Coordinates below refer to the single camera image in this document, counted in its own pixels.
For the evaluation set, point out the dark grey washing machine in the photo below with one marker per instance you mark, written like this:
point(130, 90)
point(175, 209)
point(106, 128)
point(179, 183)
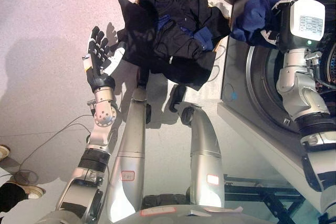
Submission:
point(241, 72)

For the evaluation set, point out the black garment pile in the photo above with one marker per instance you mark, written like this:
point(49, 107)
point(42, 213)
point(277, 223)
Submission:
point(173, 43)

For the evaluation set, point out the grey robot torso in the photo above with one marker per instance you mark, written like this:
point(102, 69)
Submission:
point(162, 214)

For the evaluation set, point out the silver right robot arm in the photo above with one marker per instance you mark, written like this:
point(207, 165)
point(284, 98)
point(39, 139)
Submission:
point(307, 98)

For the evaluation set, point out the black metal frame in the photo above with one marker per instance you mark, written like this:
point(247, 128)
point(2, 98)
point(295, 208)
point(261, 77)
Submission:
point(265, 195)

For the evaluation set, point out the blue garment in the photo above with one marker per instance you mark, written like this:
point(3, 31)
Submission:
point(203, 39)
point(250, 20)

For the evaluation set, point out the black trouser leg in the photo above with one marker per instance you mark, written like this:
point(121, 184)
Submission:
point(13, 197)

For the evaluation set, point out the grey machine plinth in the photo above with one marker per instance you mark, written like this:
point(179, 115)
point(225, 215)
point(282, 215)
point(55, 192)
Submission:
point(262, 140)

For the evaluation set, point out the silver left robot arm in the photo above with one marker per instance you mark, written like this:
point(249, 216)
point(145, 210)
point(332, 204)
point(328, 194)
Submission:
point(99, 134)

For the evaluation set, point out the black left robot foot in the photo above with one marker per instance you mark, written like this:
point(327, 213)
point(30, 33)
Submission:
point(142, 78)

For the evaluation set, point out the black robot foot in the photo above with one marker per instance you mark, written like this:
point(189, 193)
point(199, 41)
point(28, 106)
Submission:
point(142, 78)
point(178, 98)

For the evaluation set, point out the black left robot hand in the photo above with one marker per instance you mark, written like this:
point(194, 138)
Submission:
point(98, 58)

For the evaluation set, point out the white cloth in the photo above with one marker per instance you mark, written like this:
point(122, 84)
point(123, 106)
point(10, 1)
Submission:
point(219, 3)

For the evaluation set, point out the black right robot foot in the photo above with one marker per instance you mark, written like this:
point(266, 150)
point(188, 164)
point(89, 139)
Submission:
point(178, 98)

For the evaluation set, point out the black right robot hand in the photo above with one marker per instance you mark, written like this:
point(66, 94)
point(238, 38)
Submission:
point(302, 19)

